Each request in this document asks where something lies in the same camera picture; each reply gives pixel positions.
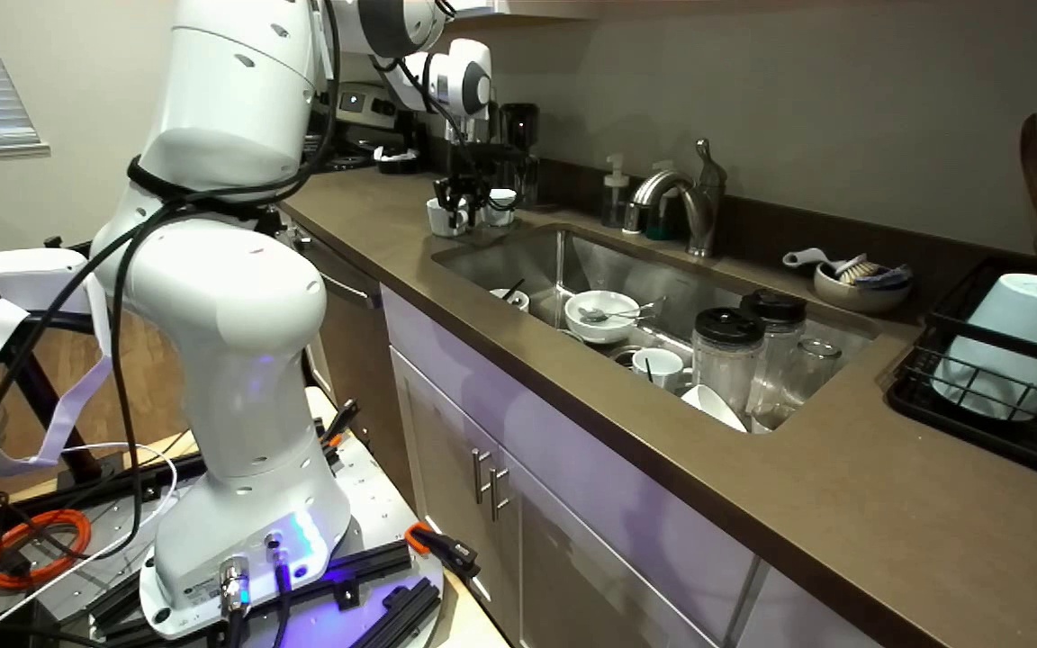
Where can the light blue cup in rack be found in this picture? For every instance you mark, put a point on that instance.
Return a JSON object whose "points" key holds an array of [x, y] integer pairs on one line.
{"points": [[991, 370]]}

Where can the white mug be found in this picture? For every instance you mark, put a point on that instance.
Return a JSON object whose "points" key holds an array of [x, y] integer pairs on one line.
{"points": [[500, 208], [443, 220]]}

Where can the stainless steel sink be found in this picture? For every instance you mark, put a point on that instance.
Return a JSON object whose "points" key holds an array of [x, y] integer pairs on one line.
{"points": [[557, 266]]}

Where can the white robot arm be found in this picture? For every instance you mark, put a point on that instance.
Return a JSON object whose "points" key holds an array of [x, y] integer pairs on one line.
{"points": [[235, 304]]}

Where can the metal spoon in bowl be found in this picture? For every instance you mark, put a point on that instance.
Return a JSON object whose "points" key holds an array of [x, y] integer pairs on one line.
{"points": [[614, 316]]}

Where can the lower kitchen cabinets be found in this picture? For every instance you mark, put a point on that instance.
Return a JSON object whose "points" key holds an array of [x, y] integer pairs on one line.
{"points": [[577, 544]]}

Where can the bowl with utensils on counter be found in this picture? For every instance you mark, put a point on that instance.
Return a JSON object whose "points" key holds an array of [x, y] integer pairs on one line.
{"points": [[856, 284]]}

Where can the soap dispenser bottle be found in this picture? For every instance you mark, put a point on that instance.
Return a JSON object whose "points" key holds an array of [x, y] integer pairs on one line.
{"points": [[616, 185]]}

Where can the white bowl with spoon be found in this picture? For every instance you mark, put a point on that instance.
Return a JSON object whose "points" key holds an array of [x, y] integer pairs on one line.
{"points": [[607, 334]]}

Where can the black dish drying rack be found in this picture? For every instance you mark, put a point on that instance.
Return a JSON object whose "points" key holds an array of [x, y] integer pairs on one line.
{"points": [[913, 391]]}

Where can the chrome kitchen faucet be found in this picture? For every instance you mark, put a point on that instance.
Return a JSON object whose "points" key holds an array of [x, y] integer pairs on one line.
{"points": [[683, 209]]}

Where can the small white cup in sink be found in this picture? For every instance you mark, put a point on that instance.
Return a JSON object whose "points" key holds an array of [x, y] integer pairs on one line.
{"points": [[661, 370]]}

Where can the white plate in sink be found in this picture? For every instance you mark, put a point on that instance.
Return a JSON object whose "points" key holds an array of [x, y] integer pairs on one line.
{"points": [[714, 406]]}

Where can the clear drinking glass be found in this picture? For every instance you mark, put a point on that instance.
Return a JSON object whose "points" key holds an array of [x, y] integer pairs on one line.
{"points": [[820, 362]]}

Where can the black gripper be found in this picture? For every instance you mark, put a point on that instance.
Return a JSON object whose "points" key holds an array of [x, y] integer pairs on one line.
{"points": [[474, 171]]}

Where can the blender jar with black lid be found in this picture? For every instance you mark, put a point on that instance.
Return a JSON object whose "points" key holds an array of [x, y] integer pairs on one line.
{"points": [[724, 356]]}

